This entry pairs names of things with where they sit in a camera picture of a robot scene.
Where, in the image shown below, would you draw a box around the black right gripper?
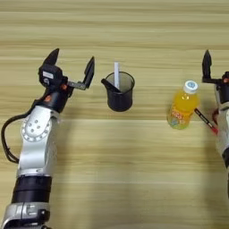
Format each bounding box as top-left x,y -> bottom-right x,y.
201,49 -> 229,106

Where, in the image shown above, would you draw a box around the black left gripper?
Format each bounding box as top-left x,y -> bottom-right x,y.
32,47 -> 96,115

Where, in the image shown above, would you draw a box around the black marker red cap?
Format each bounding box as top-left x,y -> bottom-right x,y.
194,107 -> 219,135

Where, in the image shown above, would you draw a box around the white pen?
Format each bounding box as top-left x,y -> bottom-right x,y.
114,62 -> 121,90

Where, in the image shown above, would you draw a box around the red handled scissors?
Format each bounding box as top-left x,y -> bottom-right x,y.
211,107 -> 220,125

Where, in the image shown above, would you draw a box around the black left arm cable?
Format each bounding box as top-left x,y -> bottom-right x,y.
0,113 -> 34,165

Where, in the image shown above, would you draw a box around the orange juice bottle white cap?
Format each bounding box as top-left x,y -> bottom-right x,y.
166,80 -> 199,131

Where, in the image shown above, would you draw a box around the black mesh pen cup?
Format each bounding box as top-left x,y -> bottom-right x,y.
101,71 -> 136,113

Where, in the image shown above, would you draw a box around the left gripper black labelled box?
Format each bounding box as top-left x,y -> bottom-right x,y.
38,64 -> 64,89

